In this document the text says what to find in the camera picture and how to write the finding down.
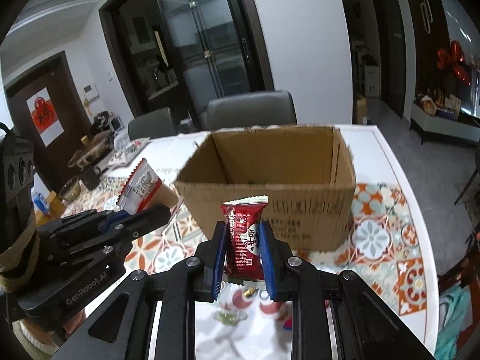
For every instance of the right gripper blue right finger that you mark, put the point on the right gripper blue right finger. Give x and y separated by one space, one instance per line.
269 259

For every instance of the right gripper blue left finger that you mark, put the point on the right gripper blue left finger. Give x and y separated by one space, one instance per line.
219 248

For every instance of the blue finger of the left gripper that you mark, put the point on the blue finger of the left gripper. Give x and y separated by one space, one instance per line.
112 219

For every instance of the white red snack packet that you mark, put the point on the white red snack packet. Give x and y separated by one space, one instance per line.
145 189

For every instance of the pale green cake packet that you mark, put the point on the pale green cake packet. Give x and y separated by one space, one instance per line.
229 318

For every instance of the pink snack packet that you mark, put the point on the pink snack packet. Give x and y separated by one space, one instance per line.
287 324

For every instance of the person's left hand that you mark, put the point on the person's left hand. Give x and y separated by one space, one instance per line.
75 321

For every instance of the glass bowl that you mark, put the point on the glass bowl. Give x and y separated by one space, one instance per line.
71 190

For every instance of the blue milk carton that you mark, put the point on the blue milk carton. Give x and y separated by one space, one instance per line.
40 202

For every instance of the steel hot pot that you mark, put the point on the steel hot pot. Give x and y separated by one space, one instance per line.
93 148

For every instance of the grey dining chair left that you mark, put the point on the grey dining chair left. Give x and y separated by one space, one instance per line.
155 124

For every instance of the grey dining chair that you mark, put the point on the grey dining chair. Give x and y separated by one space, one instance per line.
155 124
262 108

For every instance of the patterned table runner cloth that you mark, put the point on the patterned table runner cloth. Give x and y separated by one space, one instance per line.
334 316

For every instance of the red paper door poster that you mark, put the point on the red paper door poster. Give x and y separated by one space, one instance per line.
44 116

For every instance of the brown floor cardboard box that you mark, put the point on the brown floor cardboard box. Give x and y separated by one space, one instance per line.
360 109

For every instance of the white low cabinet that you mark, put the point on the white low cabinet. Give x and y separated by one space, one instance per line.
436 129

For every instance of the glass sliding door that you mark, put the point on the glass sliding door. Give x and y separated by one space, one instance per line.
212 41

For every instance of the red foil balloons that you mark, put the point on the red foil balloons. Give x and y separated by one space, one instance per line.
454 58

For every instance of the wall intercom panel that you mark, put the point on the wall intercom panel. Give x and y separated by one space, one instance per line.
91 92

